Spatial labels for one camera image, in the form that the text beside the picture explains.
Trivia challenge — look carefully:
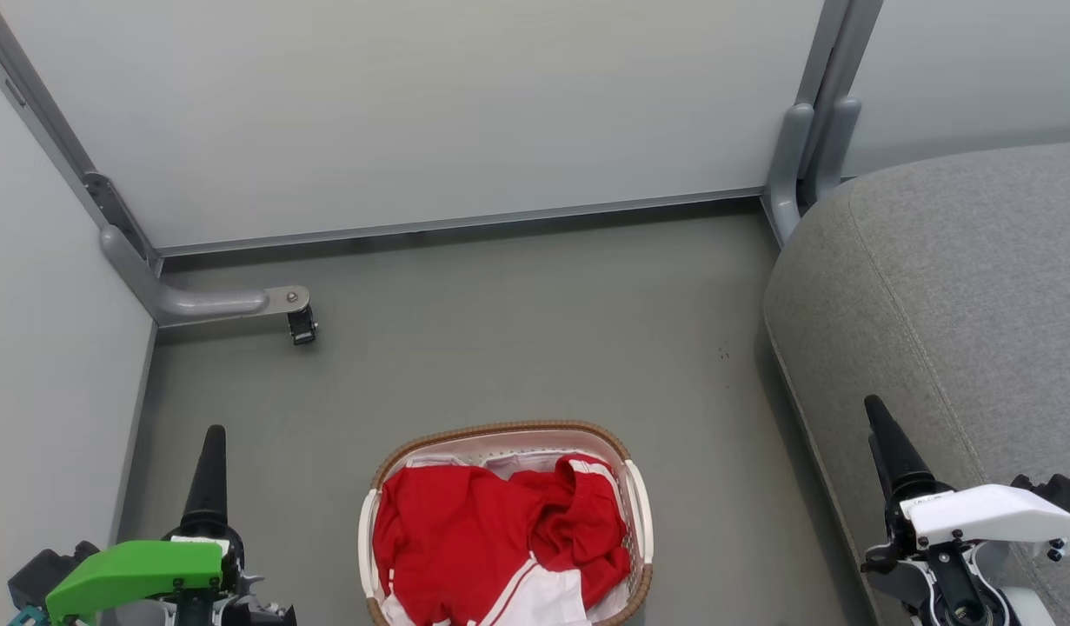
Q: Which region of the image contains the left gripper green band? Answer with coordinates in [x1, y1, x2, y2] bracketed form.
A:
[46, 424, 297, 626]

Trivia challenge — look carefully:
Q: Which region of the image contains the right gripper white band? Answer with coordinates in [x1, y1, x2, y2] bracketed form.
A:
[861, 395, 1070, 626]

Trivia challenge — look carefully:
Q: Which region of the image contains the red white striped shirt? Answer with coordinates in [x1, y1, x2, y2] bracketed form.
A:
[372, 463, 589, 626]

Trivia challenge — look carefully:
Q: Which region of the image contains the red shorts white stripe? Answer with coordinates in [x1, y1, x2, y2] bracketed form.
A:
[510, 451, 633, 611]

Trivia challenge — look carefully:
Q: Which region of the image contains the grey fabric sofa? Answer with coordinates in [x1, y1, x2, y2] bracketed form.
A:
[762, 141, 1070, 626]

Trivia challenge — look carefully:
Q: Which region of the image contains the grey partition foot with caster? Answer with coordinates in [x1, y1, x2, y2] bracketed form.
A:
[0, 4, 313, 330]

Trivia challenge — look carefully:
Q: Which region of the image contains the white laundry basket brown rim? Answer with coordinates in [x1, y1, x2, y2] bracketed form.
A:
[358, 420, 655, 626]

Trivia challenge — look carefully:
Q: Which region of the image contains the grey partition post double foot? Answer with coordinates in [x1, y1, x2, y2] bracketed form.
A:
[763, 0, 885, 246]

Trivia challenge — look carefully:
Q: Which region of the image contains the grey partition base rail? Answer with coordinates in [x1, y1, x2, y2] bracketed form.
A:
[155, 186, 767, 258]

